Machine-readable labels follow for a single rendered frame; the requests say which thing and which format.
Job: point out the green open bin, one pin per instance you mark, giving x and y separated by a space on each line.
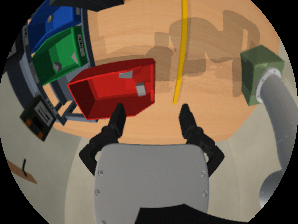
60 47

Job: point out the grey metal shelf rack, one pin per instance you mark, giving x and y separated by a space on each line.
25 89

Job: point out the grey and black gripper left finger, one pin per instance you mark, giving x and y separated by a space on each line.
108 135

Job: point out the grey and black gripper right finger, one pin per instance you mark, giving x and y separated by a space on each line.
195 135

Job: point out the blue open bin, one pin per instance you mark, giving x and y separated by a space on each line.
39 28

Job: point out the red bin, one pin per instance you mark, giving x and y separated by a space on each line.
98 97

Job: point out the yellow bar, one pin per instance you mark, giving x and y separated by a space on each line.
182 49

